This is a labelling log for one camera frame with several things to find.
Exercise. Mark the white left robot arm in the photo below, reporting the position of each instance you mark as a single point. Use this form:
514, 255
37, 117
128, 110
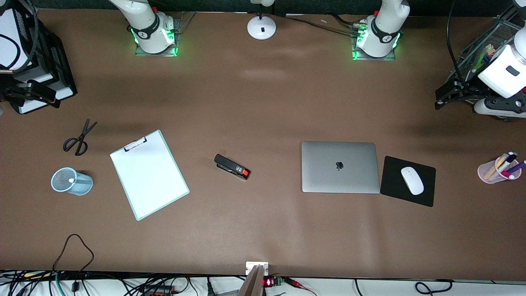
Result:
382, 28

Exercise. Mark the white marker black cap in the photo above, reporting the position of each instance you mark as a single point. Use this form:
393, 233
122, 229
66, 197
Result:
508, 160

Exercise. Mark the clear left arm base plate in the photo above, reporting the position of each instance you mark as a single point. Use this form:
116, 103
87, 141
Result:
372, 58

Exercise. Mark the pink marker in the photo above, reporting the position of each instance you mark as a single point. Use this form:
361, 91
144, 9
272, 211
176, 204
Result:
508, 175

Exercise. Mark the silver laptop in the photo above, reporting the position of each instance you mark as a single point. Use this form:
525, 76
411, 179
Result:
341, 181

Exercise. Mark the white computer mouse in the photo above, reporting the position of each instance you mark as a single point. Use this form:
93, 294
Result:
412, 181

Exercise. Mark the purple marker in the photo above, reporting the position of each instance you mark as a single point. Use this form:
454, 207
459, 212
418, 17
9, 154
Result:
517, 167

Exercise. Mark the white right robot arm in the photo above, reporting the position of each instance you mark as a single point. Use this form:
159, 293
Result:
144, 24

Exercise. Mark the grey usb hub orange ports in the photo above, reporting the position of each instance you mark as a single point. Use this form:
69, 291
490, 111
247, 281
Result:
160, 291

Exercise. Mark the white paper sheet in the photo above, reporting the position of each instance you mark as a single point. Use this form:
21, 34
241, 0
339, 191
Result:
61, 100

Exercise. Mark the black mesh desk organizer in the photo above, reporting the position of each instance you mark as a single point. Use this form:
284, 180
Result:
499, 28

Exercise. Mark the clear right arm base plate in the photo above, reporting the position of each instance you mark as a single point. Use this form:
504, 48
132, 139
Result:
185, 24

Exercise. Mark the black scissors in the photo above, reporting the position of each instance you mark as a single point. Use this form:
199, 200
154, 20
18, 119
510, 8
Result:
85, 130

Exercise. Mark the green marker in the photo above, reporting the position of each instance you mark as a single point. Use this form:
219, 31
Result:
478, 61

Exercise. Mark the black stacked paper tray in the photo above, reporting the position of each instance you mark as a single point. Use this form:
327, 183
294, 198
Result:
68, 82

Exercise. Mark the black stapler orange tip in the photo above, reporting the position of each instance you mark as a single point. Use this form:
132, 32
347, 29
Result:
230, 165

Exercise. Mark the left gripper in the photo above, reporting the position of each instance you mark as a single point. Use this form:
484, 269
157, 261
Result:
469, 87

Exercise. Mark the white round lamp base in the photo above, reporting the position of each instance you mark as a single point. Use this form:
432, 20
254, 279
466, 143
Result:
254, 28

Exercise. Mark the white clipboard teal edge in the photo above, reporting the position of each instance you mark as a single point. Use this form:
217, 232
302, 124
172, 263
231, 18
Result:
152, 181

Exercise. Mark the circuit board red display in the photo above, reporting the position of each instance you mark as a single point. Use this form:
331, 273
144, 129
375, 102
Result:
268, 282

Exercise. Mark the black mouse pad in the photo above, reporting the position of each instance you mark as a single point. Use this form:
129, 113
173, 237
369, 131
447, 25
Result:
390, 181

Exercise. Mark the small tan eraser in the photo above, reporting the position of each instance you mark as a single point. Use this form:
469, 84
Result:
490, 50

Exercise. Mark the pink mesh pen cup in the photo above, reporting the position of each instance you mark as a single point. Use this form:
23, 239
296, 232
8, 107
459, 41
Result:
487, 174

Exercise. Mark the blue mesh pen cup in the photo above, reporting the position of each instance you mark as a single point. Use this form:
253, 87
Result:
84, 186

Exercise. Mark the white socket plate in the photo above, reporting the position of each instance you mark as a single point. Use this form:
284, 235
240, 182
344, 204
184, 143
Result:
250, 267

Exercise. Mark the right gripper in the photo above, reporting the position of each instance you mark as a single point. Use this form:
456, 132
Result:
9, 91

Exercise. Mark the grey wooden post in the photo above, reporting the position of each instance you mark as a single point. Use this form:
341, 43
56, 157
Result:
251, 285

